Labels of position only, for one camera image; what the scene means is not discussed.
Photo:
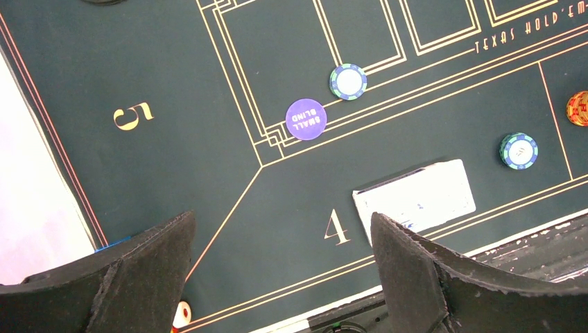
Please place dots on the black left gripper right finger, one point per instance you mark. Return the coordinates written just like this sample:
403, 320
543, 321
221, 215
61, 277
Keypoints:
430, 288

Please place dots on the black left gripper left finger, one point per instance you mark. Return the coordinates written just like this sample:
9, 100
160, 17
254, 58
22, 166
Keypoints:
133, 286

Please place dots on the green poker chip stack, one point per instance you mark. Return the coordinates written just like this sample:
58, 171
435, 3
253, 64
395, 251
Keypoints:
518, 151

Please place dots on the purple small blind button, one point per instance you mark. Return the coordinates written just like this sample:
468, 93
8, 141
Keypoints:
306, 119

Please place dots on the orange poker chip stack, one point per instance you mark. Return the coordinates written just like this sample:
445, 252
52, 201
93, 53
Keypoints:
576, 109

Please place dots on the blue playing card deck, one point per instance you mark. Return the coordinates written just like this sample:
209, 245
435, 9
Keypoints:
421, 199

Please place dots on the green poker table mat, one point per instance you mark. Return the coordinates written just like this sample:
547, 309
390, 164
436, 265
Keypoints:
151, 108

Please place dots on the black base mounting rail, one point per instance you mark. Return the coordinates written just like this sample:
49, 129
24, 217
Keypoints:
555, 254

